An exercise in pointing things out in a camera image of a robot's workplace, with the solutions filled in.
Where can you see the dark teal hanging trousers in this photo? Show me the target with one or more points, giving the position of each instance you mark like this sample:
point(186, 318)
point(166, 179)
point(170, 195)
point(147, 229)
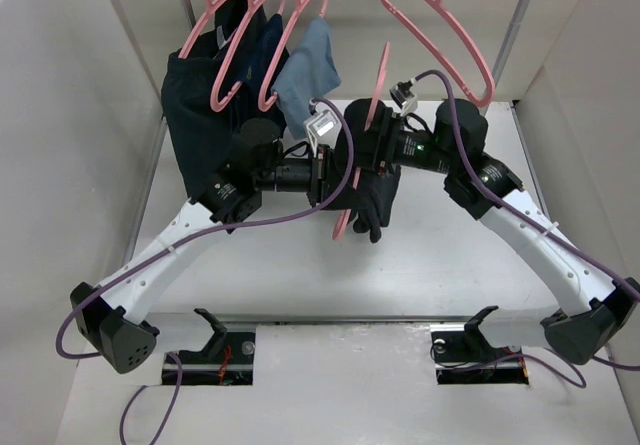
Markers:
point(201, 138)

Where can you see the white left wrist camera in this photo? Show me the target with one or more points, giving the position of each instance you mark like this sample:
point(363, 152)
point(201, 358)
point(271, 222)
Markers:
point(318, 126)

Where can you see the light blue hanging shorts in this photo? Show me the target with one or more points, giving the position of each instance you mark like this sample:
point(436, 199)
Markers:
point(308, 73)

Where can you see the black trousers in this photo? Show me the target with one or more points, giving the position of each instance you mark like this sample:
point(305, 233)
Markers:
point(371, 201)

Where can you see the navy blue hanging shorts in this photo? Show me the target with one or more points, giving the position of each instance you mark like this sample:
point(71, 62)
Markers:
point(254, 55)

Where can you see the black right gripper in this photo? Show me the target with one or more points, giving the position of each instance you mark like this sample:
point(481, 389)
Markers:
point(390, 132)

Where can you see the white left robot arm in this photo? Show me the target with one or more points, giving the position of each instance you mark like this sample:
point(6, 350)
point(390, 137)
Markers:
point(112, 315)

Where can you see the aluminium rail at table front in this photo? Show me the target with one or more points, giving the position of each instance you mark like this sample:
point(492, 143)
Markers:
point(239, 351)

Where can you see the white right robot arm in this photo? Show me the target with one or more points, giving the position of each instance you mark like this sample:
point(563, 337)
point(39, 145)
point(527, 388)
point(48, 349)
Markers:
point(593, 303)

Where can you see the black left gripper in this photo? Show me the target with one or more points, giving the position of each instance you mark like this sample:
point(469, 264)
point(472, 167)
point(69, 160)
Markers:
point(322, 176)

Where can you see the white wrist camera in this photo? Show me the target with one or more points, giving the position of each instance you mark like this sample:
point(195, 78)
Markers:
point(404, 98)
point(318, 126)

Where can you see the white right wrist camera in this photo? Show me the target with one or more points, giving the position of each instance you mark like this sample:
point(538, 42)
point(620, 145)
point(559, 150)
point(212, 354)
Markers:
point(404, 98)

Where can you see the white clothes rack frame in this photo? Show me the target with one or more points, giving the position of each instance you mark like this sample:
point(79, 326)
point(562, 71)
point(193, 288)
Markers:
point(199, 12)

